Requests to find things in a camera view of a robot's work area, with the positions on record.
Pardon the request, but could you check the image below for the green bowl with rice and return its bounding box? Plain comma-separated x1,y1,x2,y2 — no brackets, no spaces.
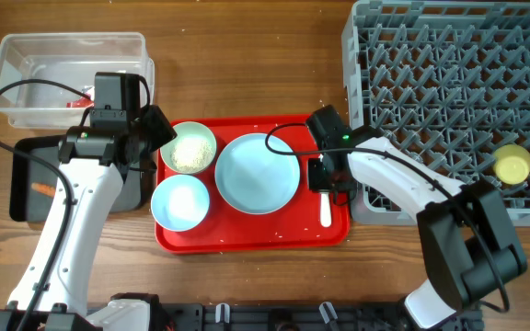
159,121,217,175

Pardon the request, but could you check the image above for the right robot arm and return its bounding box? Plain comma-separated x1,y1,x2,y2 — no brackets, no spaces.
305,106,527,329

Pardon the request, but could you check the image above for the grey dishwasher rack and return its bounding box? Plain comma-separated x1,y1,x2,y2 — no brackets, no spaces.
341,1,530,226

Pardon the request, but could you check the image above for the orange carrot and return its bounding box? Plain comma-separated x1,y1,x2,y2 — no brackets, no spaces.
30,183,56,198

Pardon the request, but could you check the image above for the light blue bowl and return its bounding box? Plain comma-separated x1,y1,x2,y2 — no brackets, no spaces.
151,175,210,232

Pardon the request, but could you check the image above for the white plastic spoon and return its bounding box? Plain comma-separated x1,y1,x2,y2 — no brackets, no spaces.
319,192,332,228

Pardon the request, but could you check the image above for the black bin tray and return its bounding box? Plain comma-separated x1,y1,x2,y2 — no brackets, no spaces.
10,127,156,226

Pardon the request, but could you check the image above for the yellow plastic cup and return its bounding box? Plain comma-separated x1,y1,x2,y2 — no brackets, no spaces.
493,144,530,185

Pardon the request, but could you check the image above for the light blue plate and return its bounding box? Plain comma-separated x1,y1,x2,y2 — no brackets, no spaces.
214,133,301,215

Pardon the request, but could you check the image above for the red plastic tray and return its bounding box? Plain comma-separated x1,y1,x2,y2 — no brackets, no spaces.
155,114,351,254

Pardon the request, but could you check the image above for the red snack wrapper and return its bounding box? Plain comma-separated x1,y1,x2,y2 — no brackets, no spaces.
66,86,95,108

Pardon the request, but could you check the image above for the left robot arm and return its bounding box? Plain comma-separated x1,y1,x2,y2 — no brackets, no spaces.
0,73,177,330

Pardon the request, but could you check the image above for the clear plastic bin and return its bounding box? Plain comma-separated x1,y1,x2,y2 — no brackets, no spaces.
0,32,156,129

